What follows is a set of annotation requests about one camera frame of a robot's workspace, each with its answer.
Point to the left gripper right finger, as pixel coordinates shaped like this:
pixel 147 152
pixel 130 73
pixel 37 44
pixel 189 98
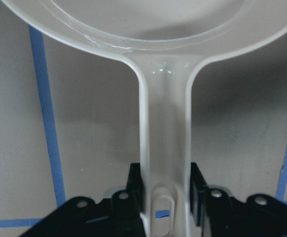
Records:
pixel 219 214

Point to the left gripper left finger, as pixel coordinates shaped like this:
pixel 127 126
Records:
pixel 116 216

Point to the beige plastic dustpan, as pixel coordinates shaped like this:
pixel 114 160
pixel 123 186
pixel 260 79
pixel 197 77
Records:
pixel 166 43

